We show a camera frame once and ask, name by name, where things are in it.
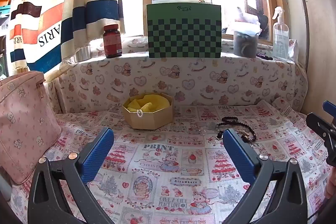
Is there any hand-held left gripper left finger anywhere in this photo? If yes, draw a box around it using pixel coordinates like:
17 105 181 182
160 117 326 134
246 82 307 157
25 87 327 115
28 127 114 224

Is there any metal cup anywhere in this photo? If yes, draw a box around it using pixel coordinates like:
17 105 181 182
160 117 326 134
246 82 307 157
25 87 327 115
73 45 92 63

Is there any pink bear-print bag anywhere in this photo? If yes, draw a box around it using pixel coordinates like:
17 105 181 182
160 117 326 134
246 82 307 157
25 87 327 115
0 71 62 185

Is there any green checkered board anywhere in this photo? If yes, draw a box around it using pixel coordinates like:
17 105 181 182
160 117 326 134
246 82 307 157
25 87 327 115
146 4 222 59

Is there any small white packet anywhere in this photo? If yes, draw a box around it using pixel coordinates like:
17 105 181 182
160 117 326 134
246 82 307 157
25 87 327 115
289 39 299 62

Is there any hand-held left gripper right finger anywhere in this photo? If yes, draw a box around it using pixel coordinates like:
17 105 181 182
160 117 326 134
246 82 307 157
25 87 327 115
223 128 307 224

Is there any clear spray bottle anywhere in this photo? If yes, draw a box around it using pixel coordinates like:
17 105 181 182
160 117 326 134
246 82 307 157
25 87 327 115
272 7 290 61

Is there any yellow cloth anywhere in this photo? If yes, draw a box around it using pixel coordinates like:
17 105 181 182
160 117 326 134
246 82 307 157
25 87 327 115
126 93 170 112

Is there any dark pen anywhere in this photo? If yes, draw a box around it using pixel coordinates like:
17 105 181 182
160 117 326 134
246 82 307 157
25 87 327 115
257 52 274 61

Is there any brown supplement bottle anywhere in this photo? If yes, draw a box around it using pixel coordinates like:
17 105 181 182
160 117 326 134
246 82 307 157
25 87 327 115
103 25 123 59

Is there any octagonal cardboard box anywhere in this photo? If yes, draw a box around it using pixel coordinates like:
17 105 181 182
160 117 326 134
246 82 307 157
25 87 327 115
122 92 174 130

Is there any black bead bracelet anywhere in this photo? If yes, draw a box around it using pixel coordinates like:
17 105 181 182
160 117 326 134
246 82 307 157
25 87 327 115
216 116 257 142

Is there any wooden cabinet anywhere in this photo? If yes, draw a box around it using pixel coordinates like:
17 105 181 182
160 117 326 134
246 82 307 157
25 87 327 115
295 0 333 115

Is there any bear-print cloth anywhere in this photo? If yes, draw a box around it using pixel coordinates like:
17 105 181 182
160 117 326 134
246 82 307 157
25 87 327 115
56 35 308 115

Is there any white mesh cloth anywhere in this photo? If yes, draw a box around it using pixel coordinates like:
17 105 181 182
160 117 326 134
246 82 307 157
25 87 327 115
235 7 260 25

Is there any person's right hand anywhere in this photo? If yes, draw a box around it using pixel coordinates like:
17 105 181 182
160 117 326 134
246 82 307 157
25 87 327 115
324 167 336 199

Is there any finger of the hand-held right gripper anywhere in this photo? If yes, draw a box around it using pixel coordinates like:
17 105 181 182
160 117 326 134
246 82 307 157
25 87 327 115
306 112 336 138
323 101 336 116

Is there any plastic container with dark contents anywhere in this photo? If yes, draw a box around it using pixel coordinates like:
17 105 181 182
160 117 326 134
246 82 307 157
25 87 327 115
233 22 260 59

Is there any striped curtain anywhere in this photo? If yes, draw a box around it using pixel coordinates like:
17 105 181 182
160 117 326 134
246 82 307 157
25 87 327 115
10 0 124 74

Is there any strawberry-print cloth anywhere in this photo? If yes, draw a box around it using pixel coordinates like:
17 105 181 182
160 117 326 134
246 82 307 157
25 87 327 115
10 99 334 224

